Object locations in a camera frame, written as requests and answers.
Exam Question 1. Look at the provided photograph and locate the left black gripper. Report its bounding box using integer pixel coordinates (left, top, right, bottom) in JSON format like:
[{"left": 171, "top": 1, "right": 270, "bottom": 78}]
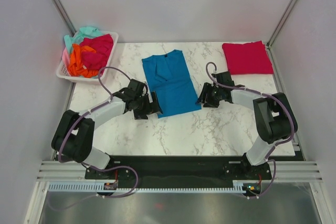
[{"left": 133, "top": 91, "right": 162, "bottom": 120}]

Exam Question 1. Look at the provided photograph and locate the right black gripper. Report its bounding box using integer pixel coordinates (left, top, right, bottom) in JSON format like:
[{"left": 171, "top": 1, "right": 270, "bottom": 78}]
[{"left": 195, "top": 82, "right": 223, "bottom": 109}]

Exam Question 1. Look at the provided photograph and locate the blue t shirt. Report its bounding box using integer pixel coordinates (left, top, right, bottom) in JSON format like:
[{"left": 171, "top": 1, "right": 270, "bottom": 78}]
[{"left": 142, "top": 49, "right": 201, "bottom": 119}]

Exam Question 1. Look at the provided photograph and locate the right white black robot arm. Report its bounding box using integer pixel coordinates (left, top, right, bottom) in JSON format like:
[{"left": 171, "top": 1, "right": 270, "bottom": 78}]
[{"left": 196, "top": 71, "right": 298, "bottom": 179}]

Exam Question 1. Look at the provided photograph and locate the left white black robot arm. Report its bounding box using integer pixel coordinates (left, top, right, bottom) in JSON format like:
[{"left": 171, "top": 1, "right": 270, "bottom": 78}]
[{"left": 51, "top": 79, "right": 163, "bottom": 178}]

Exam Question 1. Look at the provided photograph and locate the folded red t shirt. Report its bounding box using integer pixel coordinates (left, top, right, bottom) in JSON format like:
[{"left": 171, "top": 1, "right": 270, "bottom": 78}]
[{"left": 222, "top": 41, "right": 274, "bottom": 75}]

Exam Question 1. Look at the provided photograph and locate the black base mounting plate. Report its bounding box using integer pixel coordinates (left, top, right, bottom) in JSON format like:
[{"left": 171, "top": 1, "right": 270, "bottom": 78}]
[{"left": 85, "top": 156, "right": 272, "bottom": 188}]

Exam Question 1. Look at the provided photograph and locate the crumpled magenta t shirt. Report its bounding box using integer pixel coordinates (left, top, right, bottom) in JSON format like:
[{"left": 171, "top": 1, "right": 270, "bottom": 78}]
[{"left": 80, "top": 34, "right": 114, "bottom": 70}]

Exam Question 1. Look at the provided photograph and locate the orange t shirt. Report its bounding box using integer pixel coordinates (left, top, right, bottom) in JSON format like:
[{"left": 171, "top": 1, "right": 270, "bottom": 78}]
[{"left": 67, "top": 44, "right": 98, "bottom": 78}]

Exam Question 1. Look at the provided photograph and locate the white plastic laundry basket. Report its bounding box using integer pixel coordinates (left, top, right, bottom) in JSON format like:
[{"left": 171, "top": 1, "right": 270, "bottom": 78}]
[{"left": 56, "top": 27, "right": 119, "bottom": 84}]

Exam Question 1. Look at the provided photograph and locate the mint green t shirt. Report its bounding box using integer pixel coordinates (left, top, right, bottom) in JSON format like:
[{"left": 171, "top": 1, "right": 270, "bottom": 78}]
[{"left": 64, "top": 26, "right": 103, "bottom": 54}]

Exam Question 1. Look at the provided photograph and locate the pink t shirt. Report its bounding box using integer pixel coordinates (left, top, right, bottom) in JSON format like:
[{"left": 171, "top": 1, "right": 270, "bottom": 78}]
[{"left": 62, "top": 47, "right": 70, "bottom": 67}]

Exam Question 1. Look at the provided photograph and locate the right aluminium frame post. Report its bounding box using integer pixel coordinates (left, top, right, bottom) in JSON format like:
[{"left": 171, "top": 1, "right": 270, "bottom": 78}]
[{"left": 266, "top": 0, "right": 299, "bottom": 48}]

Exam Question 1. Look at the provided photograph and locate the aluminium frame post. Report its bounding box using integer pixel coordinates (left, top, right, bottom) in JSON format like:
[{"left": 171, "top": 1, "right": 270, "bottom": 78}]
[
  {"left": 266, "top": 0, "right": 299, "bottom": 48},
  {"left": 52, "top": 0, "right": 76, "bottom": 35}
]

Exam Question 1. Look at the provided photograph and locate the white slotted cable duct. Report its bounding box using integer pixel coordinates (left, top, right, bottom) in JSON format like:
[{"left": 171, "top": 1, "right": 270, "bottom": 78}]
[{"left": 48, "top": 182, "right": 246, "bottom": 194}]

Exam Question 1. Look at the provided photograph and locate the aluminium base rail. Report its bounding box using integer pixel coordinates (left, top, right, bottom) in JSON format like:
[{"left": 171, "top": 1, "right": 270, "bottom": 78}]
[{"left": 37, "top": 161, "right": 323, "bottom": 183}]

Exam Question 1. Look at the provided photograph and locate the left aluminium frame post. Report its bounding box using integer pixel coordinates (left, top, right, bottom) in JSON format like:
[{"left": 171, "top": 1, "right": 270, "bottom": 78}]
[{"left": 52, "top": 0, "right": 76, "bottom": 35}]

